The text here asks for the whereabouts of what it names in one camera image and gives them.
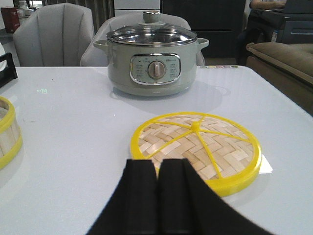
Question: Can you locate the olive sofa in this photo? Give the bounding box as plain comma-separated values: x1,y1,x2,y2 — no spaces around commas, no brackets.
246,42,313,115

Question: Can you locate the yellow bamboo steamer lid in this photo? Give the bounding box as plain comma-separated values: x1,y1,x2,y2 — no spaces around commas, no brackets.
130,112,262,196

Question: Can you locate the red box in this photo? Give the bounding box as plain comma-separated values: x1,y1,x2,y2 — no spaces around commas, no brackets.
1,6,20,33

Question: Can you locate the grey chair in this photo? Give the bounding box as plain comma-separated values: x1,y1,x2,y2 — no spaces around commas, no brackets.
80,13,205,67
13,3,94,67

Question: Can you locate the glass pot lid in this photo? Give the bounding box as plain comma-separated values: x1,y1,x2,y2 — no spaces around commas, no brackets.
107,12,197,47

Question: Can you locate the bamboo steamer basket lower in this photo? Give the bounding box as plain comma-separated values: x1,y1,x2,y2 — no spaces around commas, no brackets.
0,96,23,169

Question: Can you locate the person in background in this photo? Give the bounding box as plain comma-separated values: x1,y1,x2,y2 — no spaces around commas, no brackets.
249,0,287,10

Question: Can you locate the grey chair left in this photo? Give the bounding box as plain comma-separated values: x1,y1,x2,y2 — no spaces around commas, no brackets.
13,3,94,67

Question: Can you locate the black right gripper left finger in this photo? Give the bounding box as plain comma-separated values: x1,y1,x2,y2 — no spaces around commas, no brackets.
87,159,158,235

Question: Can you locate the white cabinet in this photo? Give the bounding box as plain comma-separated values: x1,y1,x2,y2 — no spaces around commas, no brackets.
113,0,161,16

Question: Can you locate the dark counter cabinet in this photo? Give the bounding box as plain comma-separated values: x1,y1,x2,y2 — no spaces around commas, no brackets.
161,0,246,58

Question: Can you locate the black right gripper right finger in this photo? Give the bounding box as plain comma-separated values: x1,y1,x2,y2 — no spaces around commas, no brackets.
158,159,270,235

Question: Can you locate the grey chair right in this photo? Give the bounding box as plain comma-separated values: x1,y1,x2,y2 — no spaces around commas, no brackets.
80,13,205,67

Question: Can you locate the black bowl rack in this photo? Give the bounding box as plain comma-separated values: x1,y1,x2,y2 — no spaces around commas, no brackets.
0,52,18,87

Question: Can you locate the green electric cooking pot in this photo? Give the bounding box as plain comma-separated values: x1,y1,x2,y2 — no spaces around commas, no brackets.
93,38,209,96

